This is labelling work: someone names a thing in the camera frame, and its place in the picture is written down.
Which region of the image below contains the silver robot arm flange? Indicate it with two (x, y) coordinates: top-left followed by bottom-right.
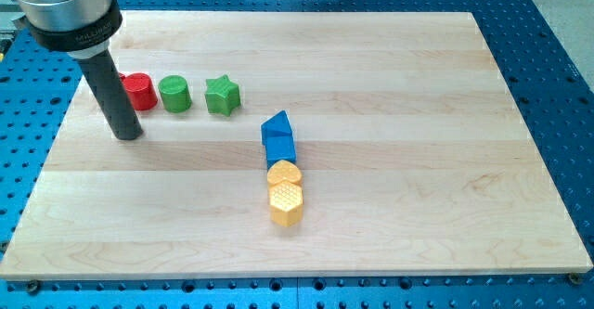
(17, 0), (123, 59)

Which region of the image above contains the light wooden board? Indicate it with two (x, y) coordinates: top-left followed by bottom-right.
(1, 11), (592, 280)

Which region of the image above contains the blue cube block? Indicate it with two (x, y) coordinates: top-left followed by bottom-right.
(265, 135), (296, 168)

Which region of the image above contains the blue triangle block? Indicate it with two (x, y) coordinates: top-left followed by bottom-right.
(261, 110), (292, 145)

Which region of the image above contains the yellow heart block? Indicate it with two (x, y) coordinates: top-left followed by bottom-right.
(266, 160), (303, 187)

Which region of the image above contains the yellow hexagon block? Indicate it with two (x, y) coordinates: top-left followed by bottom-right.
(268, 181), (303, 227)

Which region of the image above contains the green star block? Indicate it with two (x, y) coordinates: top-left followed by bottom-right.
(204, 74), (241, 117)

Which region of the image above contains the green cylinder block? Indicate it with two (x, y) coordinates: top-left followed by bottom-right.
(158, 75), (192, 113)

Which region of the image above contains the red cylinder block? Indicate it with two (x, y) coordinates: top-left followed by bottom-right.
(123, 72), (158, 110)

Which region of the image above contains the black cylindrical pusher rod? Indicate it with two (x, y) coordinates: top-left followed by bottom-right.
(76, 50), (143, 140)

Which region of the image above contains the blue perforated table plate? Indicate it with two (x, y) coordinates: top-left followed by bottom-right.
(1, 0), (593, 308)

